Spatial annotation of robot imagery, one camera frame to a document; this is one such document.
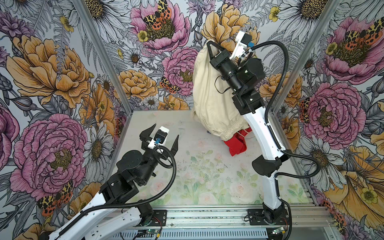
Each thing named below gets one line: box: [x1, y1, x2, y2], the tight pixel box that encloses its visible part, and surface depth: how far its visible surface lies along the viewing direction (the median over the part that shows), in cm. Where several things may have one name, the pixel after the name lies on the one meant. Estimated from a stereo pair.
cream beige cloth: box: [191, 41, 250, 141], surface depth 69 cm
